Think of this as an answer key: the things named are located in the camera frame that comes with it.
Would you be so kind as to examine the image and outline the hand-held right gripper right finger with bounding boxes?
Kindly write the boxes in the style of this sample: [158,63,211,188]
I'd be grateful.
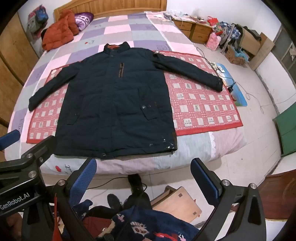
[190,158,265,241]

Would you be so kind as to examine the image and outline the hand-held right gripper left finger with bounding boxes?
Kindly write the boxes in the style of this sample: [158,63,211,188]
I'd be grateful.
[22,158,97,241]

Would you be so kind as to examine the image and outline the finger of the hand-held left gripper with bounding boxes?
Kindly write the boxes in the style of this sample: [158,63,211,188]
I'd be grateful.
[21,136,57,169]
[0,129,21,151]

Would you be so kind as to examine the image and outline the dark navy padded jacket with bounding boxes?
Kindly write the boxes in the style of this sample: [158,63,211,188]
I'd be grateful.
[28,42,223,160]

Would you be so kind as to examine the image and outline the small wooden stool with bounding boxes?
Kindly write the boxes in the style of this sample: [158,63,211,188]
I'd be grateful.
[150,185,202,224]

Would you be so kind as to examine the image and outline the black shoe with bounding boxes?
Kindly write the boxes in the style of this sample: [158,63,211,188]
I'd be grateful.
[128,173,142,193]
[107,194,123,210]

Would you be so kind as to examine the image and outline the person's black trousers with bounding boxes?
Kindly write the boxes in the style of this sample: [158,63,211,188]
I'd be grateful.
[88,191,153,215]

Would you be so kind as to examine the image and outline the red ribbon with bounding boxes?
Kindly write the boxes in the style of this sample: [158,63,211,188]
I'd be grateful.
[53,194,61,241]

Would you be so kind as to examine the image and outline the person's navy patterned sweater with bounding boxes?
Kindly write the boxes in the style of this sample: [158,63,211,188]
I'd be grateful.
[76,199,200,241]

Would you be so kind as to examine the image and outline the reddish brown wooden cabinet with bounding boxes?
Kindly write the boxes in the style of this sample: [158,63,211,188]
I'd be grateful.
[258,171,294,220]

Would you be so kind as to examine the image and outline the red patterned quilted blanket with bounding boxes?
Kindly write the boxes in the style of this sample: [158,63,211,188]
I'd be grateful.
[26,51,244,144]

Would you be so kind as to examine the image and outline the wooden wardrobe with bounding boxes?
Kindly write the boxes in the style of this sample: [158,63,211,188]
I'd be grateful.
[0,11,40,137]

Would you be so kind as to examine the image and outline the blue floor mat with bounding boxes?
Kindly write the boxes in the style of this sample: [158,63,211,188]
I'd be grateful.
[214,62,247,108]

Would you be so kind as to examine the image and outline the green chair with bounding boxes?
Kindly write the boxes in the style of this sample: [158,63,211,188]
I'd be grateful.
[272,109,296,157]

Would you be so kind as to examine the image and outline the orange padded jacket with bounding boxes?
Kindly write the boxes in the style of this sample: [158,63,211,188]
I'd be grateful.
[41,9,80,52]

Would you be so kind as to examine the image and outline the grey and blue bag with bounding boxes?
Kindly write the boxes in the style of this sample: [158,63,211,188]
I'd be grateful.
[26,5,49,33]

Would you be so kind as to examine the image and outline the small cardboard box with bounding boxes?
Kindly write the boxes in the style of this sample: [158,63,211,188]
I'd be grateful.
[224,45,245,65]

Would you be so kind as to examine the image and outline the light blue cloth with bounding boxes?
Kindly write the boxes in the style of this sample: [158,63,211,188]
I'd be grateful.
[233,47,249,61]

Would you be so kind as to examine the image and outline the purple patterned pillow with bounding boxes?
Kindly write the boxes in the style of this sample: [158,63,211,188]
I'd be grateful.
[74,12,94,32]

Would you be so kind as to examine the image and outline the pink patterned bag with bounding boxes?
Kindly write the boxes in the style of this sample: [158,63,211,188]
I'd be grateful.
[206,32,221,50]

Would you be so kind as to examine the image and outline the large cardboard box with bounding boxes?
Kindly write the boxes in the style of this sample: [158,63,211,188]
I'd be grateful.
[239,24,275,70]

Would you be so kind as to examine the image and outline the wooden nightstand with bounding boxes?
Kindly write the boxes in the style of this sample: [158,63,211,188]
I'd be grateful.
[172,17,214,44]

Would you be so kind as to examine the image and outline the blue plaid shirt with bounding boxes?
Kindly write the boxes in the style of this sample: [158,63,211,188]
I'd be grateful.
[217,21,241,44]

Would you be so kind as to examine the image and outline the bed with checked patchwork sheet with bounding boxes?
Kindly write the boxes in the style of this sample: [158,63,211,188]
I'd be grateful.
[5,10,249,176]

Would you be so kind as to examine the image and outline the grey framed glass door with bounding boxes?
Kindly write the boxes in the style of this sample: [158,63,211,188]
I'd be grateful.
[273,23,296,70]

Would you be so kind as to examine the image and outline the black cloth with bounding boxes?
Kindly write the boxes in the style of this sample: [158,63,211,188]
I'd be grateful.
[236,23,262,40]

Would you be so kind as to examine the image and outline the wooden bed headboard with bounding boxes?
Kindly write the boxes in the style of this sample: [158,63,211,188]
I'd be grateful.
[54,0,167,18]

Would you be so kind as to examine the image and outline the pile of small clutter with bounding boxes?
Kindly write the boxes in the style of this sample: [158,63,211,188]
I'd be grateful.
[162,9,206,24]

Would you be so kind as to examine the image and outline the black floor cable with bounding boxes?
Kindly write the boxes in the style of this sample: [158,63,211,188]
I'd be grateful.
[89,176,130,189]

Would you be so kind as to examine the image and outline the white floor cable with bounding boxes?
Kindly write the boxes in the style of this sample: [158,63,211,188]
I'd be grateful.
[245,91,278,114]

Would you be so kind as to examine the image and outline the white power strip cable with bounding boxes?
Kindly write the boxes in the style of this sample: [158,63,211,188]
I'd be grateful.
[196,47,219,70]

